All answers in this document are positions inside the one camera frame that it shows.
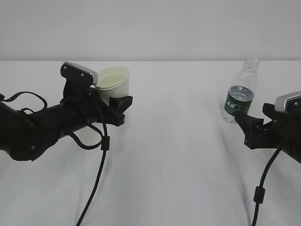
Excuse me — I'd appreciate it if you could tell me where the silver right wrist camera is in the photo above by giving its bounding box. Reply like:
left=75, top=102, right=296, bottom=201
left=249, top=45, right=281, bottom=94
left=275, top=91, right=301, bottom=113

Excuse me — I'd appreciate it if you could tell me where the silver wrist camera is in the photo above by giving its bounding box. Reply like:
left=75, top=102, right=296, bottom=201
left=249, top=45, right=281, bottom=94
left=275, top=91, right=301, bottom=113
left=60, top=62, right=98, bottom=99

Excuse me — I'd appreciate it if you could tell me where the black right camera cable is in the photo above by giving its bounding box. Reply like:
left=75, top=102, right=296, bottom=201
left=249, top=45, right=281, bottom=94
left=250, top=138, right=289, bottom=226

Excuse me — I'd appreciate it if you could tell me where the black camera cable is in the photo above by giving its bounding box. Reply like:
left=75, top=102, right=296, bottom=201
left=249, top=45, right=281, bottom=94
left=250, top=138, right=289, bottom=226
left=74, top=94, right=111, bottom=226

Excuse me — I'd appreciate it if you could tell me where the black left camera cable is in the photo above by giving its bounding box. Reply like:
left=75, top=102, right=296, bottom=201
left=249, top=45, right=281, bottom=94
left=74, top=94, right=111, bottom=226

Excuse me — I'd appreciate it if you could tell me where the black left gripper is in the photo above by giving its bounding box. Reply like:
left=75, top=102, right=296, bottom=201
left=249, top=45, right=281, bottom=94
left=61, top=88, right=133, bottom=127

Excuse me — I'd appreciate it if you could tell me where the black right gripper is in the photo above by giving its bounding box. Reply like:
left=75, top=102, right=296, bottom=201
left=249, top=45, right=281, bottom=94
left=235, top=103, right=301, bottom=162

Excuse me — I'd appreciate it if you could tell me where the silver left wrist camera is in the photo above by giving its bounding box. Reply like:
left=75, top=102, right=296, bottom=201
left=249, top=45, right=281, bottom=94
left=60, top=62, right=98, bottom=99

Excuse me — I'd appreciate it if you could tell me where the white paper cup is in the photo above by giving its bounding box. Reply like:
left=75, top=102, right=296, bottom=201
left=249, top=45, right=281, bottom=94
left=94, top=66, right=130, bottom=113

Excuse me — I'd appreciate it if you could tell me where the clear water bottle green label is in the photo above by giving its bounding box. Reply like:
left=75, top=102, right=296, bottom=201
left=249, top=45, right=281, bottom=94
left=221, top=57, right=260, bottom=124

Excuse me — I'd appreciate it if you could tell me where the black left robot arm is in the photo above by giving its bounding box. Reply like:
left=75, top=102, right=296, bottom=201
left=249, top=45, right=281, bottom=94
left=0, top=88, right=133, bottom=161

